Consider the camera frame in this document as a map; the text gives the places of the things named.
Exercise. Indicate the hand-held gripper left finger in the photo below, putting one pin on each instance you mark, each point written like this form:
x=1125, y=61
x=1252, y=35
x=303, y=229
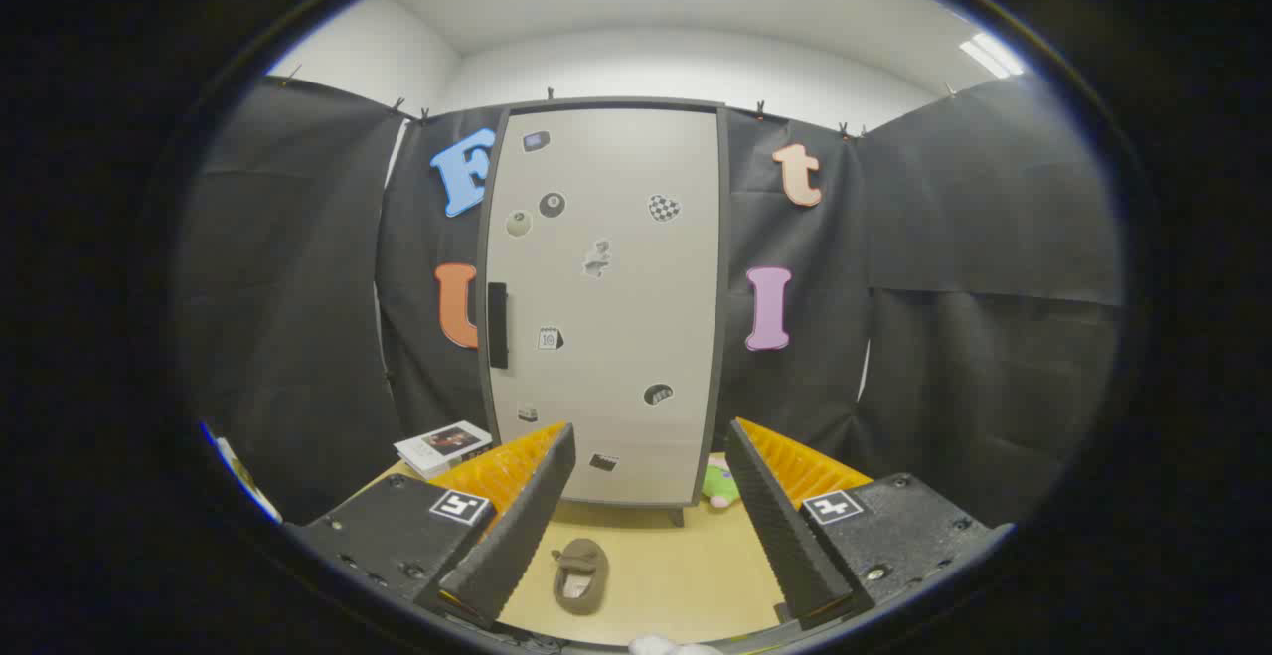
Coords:
x=517, y=536

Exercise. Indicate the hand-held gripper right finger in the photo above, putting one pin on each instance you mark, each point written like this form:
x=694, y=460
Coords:
x=785, y=536

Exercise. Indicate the brown slipper shoe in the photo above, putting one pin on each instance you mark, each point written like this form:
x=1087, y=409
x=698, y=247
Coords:
x=586, y=561

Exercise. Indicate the beige shoe cabinet door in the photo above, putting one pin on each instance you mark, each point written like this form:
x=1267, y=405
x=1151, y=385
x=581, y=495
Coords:
x=616, y=367

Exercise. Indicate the grey shoe cabinet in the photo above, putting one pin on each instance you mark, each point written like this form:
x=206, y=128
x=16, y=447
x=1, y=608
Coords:
x=724, y=287

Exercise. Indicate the person's white shoe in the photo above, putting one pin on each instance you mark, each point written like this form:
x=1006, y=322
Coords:
x=661, y=647

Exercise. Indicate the green and pink plush toy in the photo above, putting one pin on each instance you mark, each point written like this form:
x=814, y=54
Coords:
x=717, y=486

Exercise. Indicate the white book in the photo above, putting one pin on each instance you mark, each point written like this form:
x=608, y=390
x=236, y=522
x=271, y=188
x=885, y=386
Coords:
x=442, y=446

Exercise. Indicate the white printed sheet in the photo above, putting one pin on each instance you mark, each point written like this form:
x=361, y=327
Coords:
x=243, y=481

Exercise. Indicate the black backdrop cloth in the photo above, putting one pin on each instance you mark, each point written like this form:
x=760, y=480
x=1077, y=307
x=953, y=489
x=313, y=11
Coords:
x=944, y=238

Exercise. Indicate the small ceiling light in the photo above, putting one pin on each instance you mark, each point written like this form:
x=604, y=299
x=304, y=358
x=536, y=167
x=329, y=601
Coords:
x=994, y=56

